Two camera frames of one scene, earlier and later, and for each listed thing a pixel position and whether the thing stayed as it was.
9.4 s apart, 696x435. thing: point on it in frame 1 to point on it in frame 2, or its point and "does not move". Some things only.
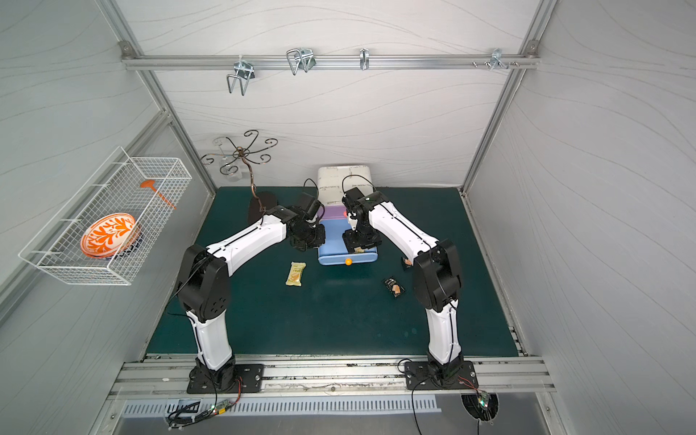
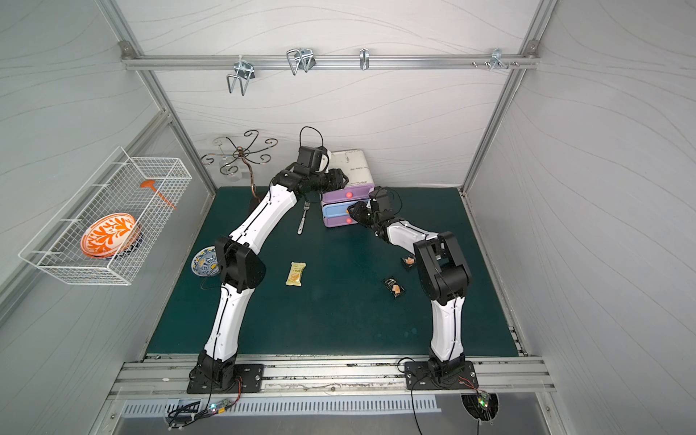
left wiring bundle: x=179 y=419 does not move
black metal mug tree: x=244 y=151 does not move
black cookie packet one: x=406 y=263 does not move
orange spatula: x=150 y=183 does not move
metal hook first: x=245 y=72 does not move
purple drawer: x=334 y=212 to x=348 y=194
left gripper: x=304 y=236 to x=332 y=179
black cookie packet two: x=395 y=288 does not move
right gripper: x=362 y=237 to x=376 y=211
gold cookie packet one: x=294 y=275 does not move
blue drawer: x=334 y=250 to x=337 y=208
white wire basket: x=101 y=233 does not move
